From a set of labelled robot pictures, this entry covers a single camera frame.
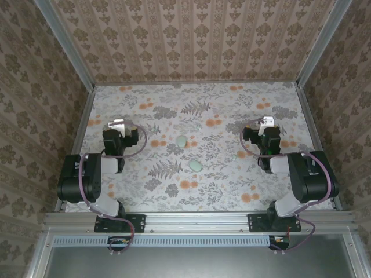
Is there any floral printed table cover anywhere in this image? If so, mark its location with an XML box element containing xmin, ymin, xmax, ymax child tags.
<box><xmin>64</xmin><ymin>82</ymin><xmax>334</xmax><ymax>214</ymax></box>

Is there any grey metal sheet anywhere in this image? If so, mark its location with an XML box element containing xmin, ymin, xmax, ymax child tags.
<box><xmin>43</xmin><ymin>246</ymin><xmax>357</xmax><ymax>278</ymax></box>

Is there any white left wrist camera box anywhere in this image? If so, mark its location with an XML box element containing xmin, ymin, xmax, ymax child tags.
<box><xmin>107</xmin><ymin>119</ymin><xmax>126</xmax><ymax>130</ymax></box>

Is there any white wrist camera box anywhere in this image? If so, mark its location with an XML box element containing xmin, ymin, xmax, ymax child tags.
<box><xmin>259</xmin><ymin>115</ymin><xmax>275</xmax><ymax>128</ymax></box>
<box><xmin>107</xmin><ymin>119</ymin><xmax>126</xmax><ymax>130</ymax></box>

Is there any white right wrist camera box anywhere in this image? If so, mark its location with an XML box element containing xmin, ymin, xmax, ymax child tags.
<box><xmin>259</xmin><ymin>115</ymin><xmax>275</xmax><ymax>128</ymax></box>

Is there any aluminium side rail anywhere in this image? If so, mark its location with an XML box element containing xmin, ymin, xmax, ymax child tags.
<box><xmin>53</xmin><ymin>86</ymin><xmax>96</xmax><ymax>214</ymax></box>
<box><xmin>295</xmin><ymin>85</ymin><xmax>343</xmax><ymax>211</ymax></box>

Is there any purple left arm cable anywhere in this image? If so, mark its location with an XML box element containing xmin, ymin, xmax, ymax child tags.
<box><xmin>78</xmin><ymin>121</ymin><xmax>148</xmax><ymax>253</ymax></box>

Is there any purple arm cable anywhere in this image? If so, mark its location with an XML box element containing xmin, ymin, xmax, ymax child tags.
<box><xmin>240</xmin><ymin>118</ymin><xmax>333</xmax><ymax>253</ymax></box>
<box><xmin>78</xmin><ymin>121</ymin><xmax>148</xmax><ymax>253</ymax></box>

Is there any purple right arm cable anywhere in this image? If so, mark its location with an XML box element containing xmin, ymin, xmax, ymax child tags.
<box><xmin>240</xmin><ymin>118</ymin><xmax>333</xmax><ymax>253</ymax></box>

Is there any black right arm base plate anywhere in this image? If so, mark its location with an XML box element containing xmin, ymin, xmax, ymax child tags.
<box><xmin>248</xmin><ymin>213</ymin><xmax>302</xmax><ymax>233</ymax></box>

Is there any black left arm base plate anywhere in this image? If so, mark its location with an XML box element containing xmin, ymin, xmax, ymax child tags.
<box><xmin>94</xmin><ymin>213</ymin><xmax>146</xmax><ymax>233</ymax></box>

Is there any aluminium frame post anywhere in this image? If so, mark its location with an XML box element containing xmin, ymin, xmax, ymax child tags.
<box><xmin>31</xmin><ymin>0</ymin><xmax>96</xmax><ymax>92</ymax></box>
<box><xmin>295</xmin><ymin>0</ymin><xmax>354</xmax><ymax>89</ymax></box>

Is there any aluminium mounting rail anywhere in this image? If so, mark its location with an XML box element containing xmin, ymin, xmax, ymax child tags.
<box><xmin>43</xmin><ymin>211</ymin><xmax>357</xmax><ymax>235</ymax></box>

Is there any grey slotted cable duct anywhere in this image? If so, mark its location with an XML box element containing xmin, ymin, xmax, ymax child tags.
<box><xmin>52</xmin><ymin>235</ymin><xmax>274</xmax><ymax>247</ymax></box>

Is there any aluminium lower frame bar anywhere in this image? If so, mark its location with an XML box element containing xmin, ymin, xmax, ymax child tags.
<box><xmin>343</xmin><ymin>233</ymin><xmax>366</xmax><ymax>278</ymax></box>
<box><xmin>24</xmin><ymin>228</ymin><xmax>54</xmax><ymax>278</ymax></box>

